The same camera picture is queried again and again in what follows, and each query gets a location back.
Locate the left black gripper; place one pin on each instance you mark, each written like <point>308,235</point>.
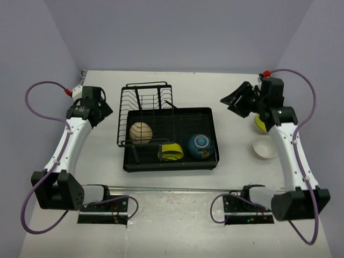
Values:
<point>105,109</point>

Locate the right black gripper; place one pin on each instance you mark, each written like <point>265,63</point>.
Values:
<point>245,90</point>

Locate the yellow green bowl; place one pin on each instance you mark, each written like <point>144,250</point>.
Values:
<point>260,123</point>
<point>170,152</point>

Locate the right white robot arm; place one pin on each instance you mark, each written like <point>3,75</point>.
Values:
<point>302,198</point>

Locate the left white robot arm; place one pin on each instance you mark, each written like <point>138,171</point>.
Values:
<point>55,186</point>

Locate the wooden bowl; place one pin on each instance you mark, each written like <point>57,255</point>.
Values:
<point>140,133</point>

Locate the blue patterned bowl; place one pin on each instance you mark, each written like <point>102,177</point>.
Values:
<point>200,146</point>

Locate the black drip tray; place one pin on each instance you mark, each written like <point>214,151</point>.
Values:
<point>188,121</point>

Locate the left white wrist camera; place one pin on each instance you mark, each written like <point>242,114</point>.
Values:
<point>77,92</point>

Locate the black wire dish rack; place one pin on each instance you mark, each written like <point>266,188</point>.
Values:
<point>150,103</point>

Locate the metal rail strip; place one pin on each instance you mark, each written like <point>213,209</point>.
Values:
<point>164,190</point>

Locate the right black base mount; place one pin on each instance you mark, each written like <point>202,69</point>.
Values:
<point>237,212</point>

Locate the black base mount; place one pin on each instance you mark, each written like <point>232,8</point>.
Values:
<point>102,207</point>
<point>237,212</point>

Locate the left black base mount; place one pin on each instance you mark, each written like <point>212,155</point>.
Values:
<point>102,207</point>

